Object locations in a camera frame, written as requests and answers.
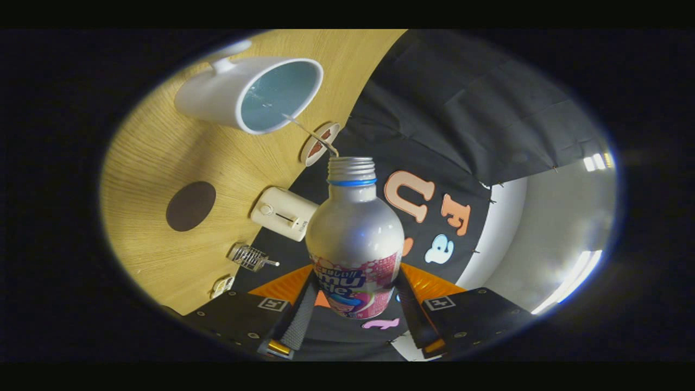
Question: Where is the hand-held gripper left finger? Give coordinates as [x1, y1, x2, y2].
[182, 264, 319, 360]

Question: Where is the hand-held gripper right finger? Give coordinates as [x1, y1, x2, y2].
[399, 262, 535, 360]

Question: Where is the silver juice bottle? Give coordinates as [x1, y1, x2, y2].
[305, 156, 406, 320]

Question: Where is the dark brown round coaster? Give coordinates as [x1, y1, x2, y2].
[166, 181, 217, 232]

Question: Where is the white cup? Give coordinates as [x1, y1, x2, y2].
[174, 39, 324, 135]

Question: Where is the white divided dish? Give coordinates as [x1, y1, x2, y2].
[211, 275, 235, 299]

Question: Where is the white toaster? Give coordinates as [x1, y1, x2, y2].
[250, 187, 319, 242]

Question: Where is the ceiling light strip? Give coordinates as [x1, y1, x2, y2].
[531, 250, 603, 316]
[583, 153, 614, 172]

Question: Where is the white round plate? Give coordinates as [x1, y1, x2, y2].
[300, 122, 342, 167]

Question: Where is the wooden table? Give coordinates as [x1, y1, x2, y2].
[100, 30, 408, 316]

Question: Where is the wire mesh basket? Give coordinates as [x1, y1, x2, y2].
[228, 243, 280, 273]

